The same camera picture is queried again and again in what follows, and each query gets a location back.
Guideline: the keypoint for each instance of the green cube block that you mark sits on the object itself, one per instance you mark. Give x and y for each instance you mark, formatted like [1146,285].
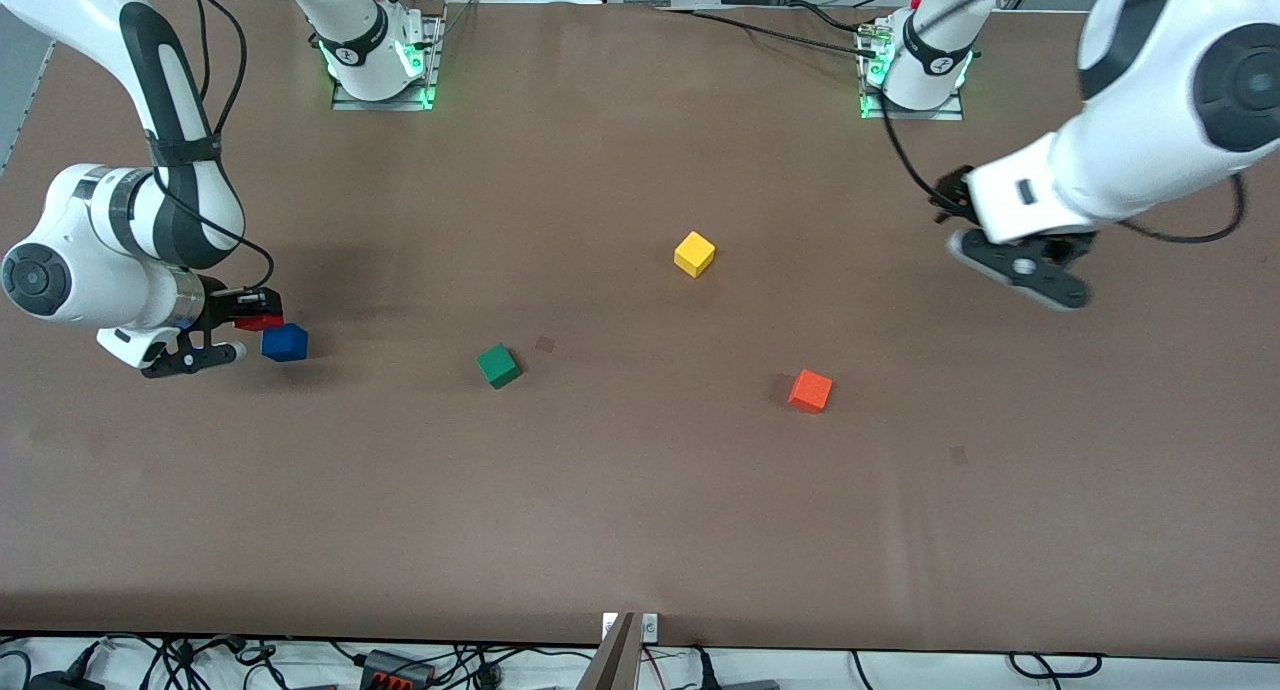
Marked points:
[498,366]

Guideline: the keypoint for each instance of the blue cube block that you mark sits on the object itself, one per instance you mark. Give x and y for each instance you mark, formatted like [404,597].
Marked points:
[286,344]

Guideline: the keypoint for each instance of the grey angled metal bar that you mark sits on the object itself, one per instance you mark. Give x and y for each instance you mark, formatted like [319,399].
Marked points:
[612,665]

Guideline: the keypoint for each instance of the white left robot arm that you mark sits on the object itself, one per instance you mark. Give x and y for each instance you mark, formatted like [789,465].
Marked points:
[1130,160]

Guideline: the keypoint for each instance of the small metal edge bracket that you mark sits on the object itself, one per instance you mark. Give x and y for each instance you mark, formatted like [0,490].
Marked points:
[650,627]

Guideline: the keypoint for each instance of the red cube block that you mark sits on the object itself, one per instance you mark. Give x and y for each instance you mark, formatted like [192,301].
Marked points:
[258,322]

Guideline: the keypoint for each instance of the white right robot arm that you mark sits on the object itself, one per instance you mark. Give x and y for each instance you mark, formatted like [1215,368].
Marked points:
[90,280]

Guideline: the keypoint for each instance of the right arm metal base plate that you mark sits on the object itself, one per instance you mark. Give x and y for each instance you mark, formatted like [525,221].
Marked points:
[432,70]

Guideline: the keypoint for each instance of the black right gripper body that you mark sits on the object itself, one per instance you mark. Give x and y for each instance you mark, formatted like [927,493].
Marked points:
[217,308]

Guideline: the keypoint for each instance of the orange cube block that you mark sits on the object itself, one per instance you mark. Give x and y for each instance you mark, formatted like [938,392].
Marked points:
[810,391]

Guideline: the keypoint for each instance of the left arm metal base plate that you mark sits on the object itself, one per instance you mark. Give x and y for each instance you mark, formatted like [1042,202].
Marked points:
[955,113]

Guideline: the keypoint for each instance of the yellow cube block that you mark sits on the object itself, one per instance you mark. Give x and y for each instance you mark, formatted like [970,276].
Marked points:
[694,255]

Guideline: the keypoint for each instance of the black orange connector box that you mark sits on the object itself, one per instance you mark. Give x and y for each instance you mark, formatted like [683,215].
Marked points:
[395,667]

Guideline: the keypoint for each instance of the brown table cover mat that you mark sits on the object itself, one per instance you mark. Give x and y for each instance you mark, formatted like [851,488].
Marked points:
[640,490]

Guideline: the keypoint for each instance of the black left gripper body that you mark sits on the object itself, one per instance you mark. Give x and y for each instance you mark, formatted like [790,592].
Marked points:
[951,196]

